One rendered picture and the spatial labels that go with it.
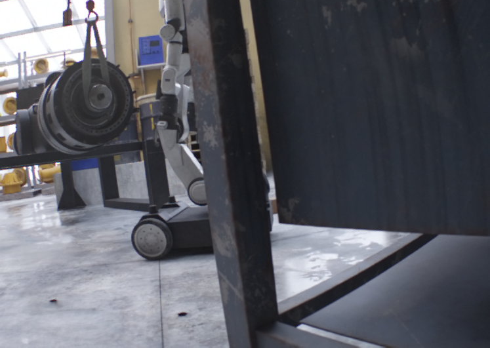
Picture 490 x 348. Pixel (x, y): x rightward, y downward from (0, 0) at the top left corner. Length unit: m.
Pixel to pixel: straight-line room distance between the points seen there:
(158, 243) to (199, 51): 1.44
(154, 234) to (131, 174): 3.04
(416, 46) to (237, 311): 0.42
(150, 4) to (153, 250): 5.91
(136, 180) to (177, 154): 2.91
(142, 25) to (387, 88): 6.91
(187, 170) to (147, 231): 0.38
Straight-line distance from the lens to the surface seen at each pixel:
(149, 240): 1.93
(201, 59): 0.56
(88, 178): 4.99
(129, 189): 4.93
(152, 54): 6.83
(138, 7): 7.38
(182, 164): 2.05
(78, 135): 2.32
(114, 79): 2.43
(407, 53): 0.42
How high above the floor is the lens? 0.48
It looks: 2 degrees down
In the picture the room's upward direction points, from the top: 7 degrees counter-clockwise
